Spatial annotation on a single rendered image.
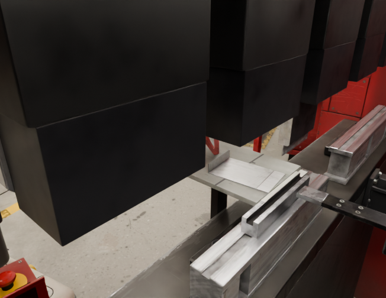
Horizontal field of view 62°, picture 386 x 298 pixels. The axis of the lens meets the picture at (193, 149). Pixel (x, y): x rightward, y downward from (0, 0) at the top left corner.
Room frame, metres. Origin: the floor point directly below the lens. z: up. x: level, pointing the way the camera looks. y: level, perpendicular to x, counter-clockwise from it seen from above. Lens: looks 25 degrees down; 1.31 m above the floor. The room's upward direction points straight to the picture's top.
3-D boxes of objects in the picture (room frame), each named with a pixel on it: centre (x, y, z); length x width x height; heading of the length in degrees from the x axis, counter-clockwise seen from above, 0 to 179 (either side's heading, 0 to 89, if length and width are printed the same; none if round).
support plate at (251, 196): (0.62, -0.07, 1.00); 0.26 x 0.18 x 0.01; 49
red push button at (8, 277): (0.48, 0.38, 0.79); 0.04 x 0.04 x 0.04
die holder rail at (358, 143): (0.93, -0.54, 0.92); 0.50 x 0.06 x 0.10; 139
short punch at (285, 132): (0.52, -0.18, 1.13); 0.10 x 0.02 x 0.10; 139
